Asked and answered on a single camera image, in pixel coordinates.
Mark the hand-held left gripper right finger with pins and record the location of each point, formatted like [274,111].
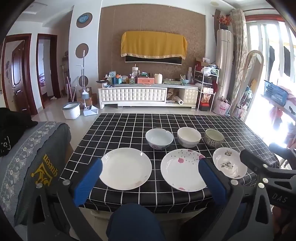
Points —
[214,182]

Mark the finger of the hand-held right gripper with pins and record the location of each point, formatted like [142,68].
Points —
[283,149]
[252,160]

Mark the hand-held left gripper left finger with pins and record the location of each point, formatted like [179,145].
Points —
[89,179]

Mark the pink floral white plate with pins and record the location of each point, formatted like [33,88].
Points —
[180,171]

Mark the white bowl with floral outside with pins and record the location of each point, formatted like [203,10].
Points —
[159,138]

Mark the small floral white plate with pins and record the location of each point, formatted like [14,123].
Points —
[227,162]

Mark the plain white plate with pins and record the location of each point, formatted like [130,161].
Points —
[126,169]

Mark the dark patterned bowl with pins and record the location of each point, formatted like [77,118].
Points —
[212,141]

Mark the cream white bowl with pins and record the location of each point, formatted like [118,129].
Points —
[188,136]

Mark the blue plastic basket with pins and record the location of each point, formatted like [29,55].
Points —
[276,91]

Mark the pink flamingo bag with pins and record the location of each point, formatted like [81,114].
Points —
[221,107]

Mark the person's leg in blue trousers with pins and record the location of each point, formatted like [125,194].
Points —
[134,222]

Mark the black checked tablecloth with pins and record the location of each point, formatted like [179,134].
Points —
[129,125]

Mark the white dustpan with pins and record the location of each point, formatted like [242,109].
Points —
[90,111]

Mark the white bucket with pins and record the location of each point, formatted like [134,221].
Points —
[71,111]

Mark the arched standing mirror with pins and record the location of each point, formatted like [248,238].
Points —
[253,69]

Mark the white metal rack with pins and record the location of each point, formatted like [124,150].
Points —
[205,88]

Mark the dark hanging garment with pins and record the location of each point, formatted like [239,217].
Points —
[287,61]
[272,58]

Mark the white paper roll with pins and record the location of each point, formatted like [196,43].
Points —
[180,100]

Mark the standing air conditioner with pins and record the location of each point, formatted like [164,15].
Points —
[224,69]

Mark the black garment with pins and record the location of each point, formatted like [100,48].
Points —
[11,125]

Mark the white padded television cabinet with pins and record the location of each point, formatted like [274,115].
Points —
[134,95]

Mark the patterned curtain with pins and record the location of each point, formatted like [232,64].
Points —
[239,46]

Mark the white mop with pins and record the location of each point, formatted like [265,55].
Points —
[83,67]

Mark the pink box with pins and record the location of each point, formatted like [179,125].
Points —
[145,80]

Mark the white jar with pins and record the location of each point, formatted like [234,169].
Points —
[158,78]

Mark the white tumbler with straw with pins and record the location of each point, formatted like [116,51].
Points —
[134,70]

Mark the brown wooden door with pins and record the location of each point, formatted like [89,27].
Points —
[19,74]

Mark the black television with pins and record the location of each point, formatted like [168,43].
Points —
[152,60]

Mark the vase of red flowers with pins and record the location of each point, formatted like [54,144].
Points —
[224,20]

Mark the yellow cloth cover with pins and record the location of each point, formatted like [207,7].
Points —
[153,44]

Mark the round wall clock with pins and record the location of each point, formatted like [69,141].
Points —
[84,19]

